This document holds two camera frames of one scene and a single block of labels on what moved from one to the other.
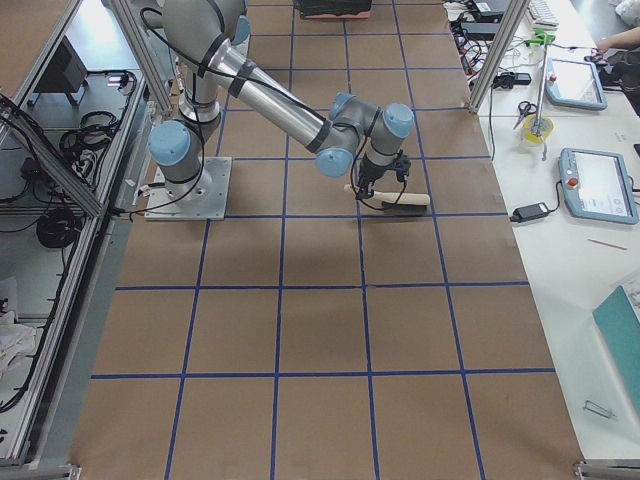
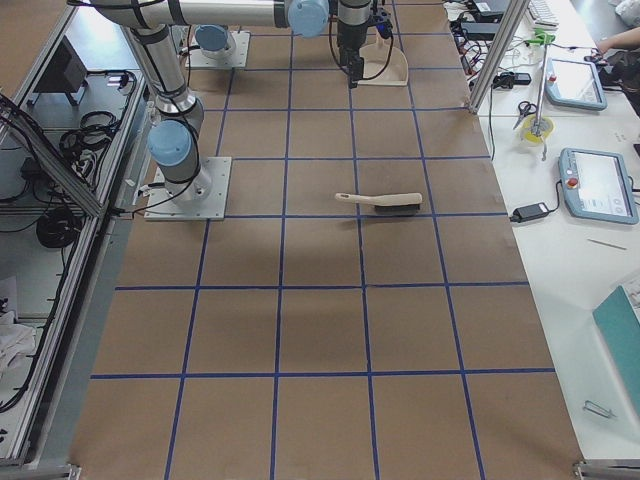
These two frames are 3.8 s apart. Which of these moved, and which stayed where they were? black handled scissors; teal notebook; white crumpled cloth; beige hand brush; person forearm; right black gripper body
Moved: right black gripper body; beige hand brush
Stayed: black handled scissors; teal notebook; white crumpled cloth; person forearm
